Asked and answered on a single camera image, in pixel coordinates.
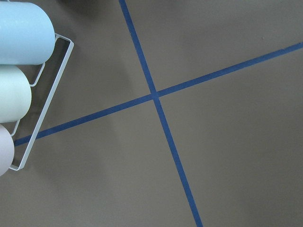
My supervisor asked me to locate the pale green cup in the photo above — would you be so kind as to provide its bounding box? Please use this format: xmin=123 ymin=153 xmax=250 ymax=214
xmin=0 ymin=65 xmax=32 ymax=123

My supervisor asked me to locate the light blue cup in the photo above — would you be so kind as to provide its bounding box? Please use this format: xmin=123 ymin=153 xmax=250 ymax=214
xmin=0 ymin=1 xmax=55 ymax=65

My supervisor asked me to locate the pale purple cup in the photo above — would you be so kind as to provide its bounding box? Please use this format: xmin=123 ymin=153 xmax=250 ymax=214
xmin=0 ymin=125 xmax=15 ymax=176

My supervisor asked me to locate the white wire cup rack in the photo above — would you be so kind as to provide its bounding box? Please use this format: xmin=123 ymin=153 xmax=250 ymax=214
xmin=9 ymin=33 xmax=74 ymax=171

